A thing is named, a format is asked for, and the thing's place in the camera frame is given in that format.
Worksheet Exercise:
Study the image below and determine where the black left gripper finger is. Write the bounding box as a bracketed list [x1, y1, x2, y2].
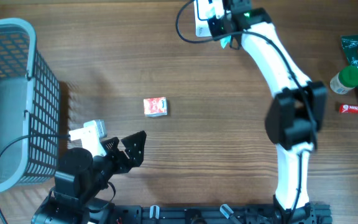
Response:
[121, 131, 147, 167]
[101, 137, 119, 152]

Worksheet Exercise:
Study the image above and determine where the orange Kleenex tissue pack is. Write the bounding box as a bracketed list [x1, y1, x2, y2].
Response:
[144, 97, 168, 117]

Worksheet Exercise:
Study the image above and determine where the green lid white jar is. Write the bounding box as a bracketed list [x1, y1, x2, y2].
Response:
[330, 65, 358, 95]

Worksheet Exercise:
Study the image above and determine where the red coffee sachet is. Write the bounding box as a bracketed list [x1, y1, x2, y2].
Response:
[339, 104, 358, 114]

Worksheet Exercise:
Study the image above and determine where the mint toilet tissue packet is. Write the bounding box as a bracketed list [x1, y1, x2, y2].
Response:
[205, 6, 231, 49]

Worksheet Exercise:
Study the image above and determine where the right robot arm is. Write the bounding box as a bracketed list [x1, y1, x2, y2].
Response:
[195, 1, 332, 223]

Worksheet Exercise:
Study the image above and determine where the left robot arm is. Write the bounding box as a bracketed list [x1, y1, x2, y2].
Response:
[31, 131, 147, 223]

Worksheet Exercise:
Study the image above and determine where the white barcode scanner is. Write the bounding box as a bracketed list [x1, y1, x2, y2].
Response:
[194, 0, 224, 37]

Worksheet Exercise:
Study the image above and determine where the grey plastic mesh basket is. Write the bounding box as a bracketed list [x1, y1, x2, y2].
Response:
[0, 18, 60, 192]

